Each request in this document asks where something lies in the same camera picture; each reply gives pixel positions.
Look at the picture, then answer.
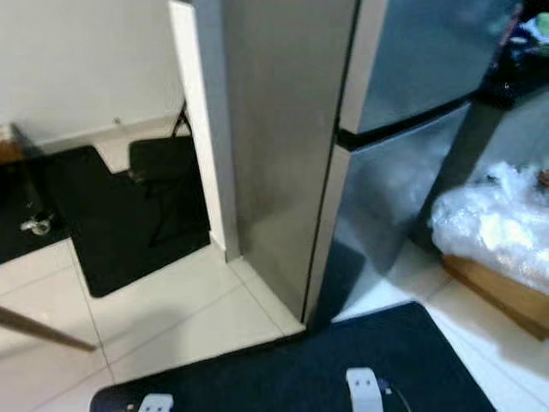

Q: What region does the silver upper fridge door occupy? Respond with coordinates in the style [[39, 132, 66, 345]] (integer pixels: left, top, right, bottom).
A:
[[339, 0, 524, 136]]

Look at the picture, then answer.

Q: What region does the black wheeled stand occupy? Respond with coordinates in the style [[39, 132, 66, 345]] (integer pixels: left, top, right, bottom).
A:
[[21, 159, 52, 237]]

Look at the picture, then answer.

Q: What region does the black floor mat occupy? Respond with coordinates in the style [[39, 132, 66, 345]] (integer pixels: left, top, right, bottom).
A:
[[0, 144, 108, 263], [64, 163, 212, 299]]

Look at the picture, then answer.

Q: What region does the wooden table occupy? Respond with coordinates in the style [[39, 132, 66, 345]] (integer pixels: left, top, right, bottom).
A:
[[0, 307, 97, 353]]

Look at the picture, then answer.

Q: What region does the black folding chair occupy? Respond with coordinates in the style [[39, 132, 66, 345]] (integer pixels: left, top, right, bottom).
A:
[[129, 101, 208, 248]]

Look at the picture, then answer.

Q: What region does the dark floor rug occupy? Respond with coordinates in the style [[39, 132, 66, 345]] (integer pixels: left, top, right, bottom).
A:
[[90, 300, 497, 412]]

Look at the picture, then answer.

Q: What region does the clear plastic wrap bundle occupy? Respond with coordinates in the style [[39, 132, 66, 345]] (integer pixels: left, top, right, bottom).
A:
[[429, 161, 549, 297]]

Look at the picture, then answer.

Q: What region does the brown cardboard box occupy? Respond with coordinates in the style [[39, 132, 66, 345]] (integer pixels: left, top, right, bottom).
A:
[[442, 253, 549, 342]]

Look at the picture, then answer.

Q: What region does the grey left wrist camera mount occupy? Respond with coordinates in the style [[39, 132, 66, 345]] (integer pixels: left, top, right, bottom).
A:
[[137, 393, 174, 412]]

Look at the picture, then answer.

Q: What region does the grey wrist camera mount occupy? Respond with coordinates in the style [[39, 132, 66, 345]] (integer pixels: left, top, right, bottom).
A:
[[137, 393, 174, 412], [346, 367, 387, 412]]

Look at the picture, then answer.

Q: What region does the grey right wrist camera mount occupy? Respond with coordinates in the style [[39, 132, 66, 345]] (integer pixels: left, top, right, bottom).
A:
[[346, 367, 387, 412]]

